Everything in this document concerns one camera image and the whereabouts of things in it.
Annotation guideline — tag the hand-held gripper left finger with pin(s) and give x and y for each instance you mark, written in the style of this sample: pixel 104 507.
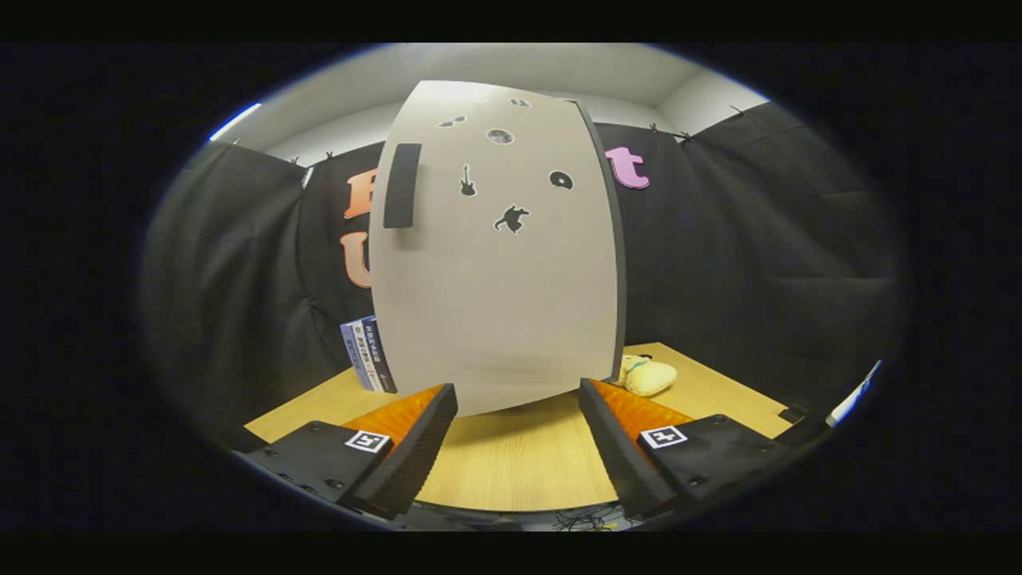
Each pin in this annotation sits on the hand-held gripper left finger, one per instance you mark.
pixel 419 455

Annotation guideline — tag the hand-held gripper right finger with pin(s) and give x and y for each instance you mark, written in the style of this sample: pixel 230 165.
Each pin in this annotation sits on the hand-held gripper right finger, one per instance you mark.
pixel 613 455

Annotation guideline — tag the white cabinet door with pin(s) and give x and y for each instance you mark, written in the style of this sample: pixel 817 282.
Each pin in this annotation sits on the white cabinet door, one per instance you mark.
pixel 495 319

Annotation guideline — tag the yellow plush toy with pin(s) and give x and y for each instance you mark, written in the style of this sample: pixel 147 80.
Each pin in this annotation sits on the yellow plush toy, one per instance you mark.
pixel 651 377

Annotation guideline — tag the dark blue book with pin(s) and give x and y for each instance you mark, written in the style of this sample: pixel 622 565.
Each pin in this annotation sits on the dark blue book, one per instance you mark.
pixel 379 359

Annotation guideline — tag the white blue book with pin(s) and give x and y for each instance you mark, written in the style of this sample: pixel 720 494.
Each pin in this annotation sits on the white blue book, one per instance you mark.
pixel 363 355

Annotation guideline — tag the light blue book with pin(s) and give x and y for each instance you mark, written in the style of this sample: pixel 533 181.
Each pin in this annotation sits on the light blue book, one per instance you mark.
pixel 349 347

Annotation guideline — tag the grey cabinet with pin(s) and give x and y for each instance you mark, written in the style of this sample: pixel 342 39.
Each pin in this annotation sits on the grey cabinet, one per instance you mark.
pixel 620 279

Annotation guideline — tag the black backdrop cloth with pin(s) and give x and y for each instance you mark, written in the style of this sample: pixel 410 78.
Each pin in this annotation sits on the black backdrop cloth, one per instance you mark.
pixel 758 279

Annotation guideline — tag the white side table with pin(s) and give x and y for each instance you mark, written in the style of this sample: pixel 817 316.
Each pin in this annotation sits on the white side table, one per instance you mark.
pixel 850 399

